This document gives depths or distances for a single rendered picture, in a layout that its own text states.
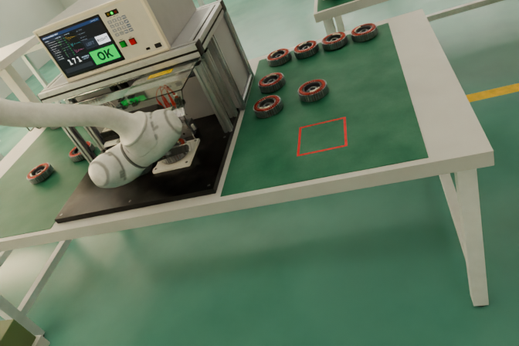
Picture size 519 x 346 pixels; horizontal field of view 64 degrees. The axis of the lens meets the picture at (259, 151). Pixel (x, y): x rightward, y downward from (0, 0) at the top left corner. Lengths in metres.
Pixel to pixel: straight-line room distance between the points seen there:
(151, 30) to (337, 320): 1.29
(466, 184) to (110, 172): 0.97
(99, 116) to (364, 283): 1.26
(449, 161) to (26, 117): 1.04
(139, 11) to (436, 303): 1.48
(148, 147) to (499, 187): 1.57
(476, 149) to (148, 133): 0.84
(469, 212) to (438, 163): 0.25
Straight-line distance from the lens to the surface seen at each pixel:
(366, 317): 1.79
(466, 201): 1.34
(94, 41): 1.58
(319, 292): 1.89
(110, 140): 1.68
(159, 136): 1.13
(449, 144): 1.22
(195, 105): 1.71
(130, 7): 1.47
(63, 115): 1.11
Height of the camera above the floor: 1.52
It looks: 33 degrees down
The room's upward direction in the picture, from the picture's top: 25 degrees counter-clockwise
